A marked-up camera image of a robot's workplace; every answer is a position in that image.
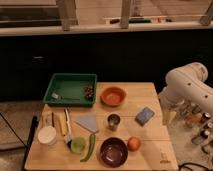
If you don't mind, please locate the black handled knife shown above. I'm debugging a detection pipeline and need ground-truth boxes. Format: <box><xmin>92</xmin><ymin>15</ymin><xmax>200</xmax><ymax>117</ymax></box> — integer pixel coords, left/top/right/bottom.
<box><xmin>51</xmin><ymin>112</ymin><xmax>55</xmax><ymax>128</ymax></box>

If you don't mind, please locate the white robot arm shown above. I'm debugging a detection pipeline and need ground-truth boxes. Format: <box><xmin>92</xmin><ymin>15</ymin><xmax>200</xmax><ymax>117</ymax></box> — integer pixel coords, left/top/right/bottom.
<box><xmin>158</xmin><ymin>62</ymin><xmax>213</xmax><ymax>125</ymax></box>

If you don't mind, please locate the green cup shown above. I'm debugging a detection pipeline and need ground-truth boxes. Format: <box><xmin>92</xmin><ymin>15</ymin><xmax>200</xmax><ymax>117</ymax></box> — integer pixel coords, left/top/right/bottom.
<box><xmin>71</xmin><ymin>137</ymin><xmax>86</xmax><ymax>154</ymax></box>

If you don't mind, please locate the green chili pepper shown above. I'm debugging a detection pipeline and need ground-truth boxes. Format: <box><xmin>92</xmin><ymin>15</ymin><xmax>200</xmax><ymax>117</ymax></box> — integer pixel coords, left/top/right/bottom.
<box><xmin>80</xmin><ymin>133</ymin><xmax>96</xmax><ymax>162</ymax></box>

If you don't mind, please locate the red grapes bunch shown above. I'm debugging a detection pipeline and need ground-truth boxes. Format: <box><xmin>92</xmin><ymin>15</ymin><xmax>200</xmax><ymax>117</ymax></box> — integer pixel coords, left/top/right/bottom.
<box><xmin>84</xmin><ymin>85</ymin><xmax>94</xmax><ymax>100</ymax></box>

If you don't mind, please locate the orange fruit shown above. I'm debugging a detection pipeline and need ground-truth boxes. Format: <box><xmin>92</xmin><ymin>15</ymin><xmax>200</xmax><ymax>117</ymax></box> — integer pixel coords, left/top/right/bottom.
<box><xmin>127</xmin><ymin>137</ymin><xmax>141</xmax><ymax>152</ymax></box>

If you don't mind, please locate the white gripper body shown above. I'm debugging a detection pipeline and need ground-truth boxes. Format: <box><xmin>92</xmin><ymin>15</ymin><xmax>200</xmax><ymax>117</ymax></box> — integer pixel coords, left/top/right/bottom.
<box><xmin>159</xmin><ymin>97</ymin><xmax>177</xmax><ymax>125</ymax></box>

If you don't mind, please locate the green plastic tray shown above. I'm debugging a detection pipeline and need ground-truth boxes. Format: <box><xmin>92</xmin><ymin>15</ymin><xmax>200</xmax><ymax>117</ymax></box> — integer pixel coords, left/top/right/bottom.
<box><xmin>43</xmin><ymin>73</ymin><xmax>97</xmax><ymax>107</ymax></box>

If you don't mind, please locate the small metal spoon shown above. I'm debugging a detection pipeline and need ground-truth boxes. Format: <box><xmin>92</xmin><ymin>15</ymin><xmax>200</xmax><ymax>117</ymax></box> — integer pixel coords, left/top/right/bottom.
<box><xmin>51</xmin><ymin>93</ymin><xmax>80</xmax><ymax>100</ymax></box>

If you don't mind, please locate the white handled brush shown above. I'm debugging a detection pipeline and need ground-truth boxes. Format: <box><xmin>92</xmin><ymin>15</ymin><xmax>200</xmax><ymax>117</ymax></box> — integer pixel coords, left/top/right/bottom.
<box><xmin>64</xmin><ymin>108</ymin><xmax>72</xmax><ymax>148</ymax></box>

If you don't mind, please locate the yellow corn cob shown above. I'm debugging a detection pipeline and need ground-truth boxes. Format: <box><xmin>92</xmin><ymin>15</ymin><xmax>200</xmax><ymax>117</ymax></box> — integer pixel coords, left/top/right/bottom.
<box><xmin>58</xmin><ymin>114</ymin><xmax>67</xmax><ymax>136</ymax></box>

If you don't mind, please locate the black cable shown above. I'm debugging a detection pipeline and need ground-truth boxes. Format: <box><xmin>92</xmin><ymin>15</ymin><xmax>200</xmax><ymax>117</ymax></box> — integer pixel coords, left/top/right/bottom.
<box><xmin>178</xmin><ymin>161</ymin><xmax>213</xmax><ymax>171</ymax></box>

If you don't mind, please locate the grey triangular cloth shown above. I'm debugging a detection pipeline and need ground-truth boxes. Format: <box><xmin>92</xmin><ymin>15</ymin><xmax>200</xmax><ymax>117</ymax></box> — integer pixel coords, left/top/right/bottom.
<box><xmin>75</xmin><ymin>115</ymin><xmax>99</xmax><ymax>133</ymax></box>

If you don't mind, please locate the small metal cup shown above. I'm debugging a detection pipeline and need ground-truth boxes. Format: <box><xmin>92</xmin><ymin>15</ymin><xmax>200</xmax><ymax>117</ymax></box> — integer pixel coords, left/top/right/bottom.
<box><xmin>107</xmin><ymin>114</ymin><xmax>120</xmax><ymax>131</ymax></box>

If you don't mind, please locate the blue sponge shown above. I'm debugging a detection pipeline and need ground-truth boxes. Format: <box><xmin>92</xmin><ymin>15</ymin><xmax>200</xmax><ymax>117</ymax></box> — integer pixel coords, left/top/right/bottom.
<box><xmin>135</xmin><ymin>107</ymin><xmax>155</xmax><ymax>126</ymax></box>

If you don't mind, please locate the white round container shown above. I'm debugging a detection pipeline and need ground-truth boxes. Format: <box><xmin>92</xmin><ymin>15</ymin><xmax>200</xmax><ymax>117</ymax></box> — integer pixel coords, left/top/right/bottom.
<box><xmin>37</xmin><ymin>126</ymin><xmax>57</xmax><ymax>145</ymax></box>

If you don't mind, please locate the red bowl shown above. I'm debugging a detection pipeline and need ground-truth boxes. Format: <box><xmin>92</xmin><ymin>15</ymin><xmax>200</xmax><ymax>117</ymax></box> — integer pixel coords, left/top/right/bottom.
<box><xmin>100</xmin><ymin>86</ymin><xmax>126</xmax><ymax>107</ymax></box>

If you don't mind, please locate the dark maroon bowl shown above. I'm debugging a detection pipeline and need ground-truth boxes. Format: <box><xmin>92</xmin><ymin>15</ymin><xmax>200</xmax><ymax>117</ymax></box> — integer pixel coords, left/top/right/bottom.
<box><xmin>100</xmin><ymin>137</ymin><xmax>128</xmax><ymax>168</ymax></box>

